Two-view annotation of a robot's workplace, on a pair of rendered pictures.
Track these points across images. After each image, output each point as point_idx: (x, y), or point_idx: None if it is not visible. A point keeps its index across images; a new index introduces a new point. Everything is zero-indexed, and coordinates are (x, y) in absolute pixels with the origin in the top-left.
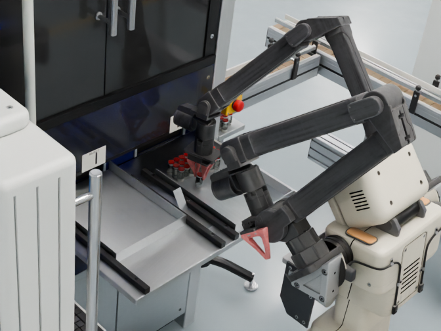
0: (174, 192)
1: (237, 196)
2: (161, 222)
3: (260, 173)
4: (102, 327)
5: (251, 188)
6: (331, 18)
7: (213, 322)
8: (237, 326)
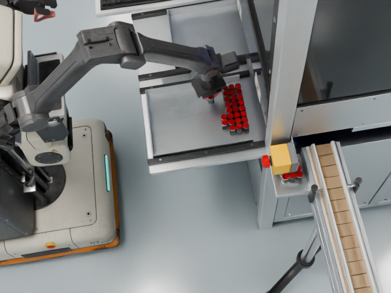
0: None
1: (182, 121)
2: None
3: None
4: (142, 7)
5: None
6: (87, 29)
7: (250, 242)
8: (237, 257)
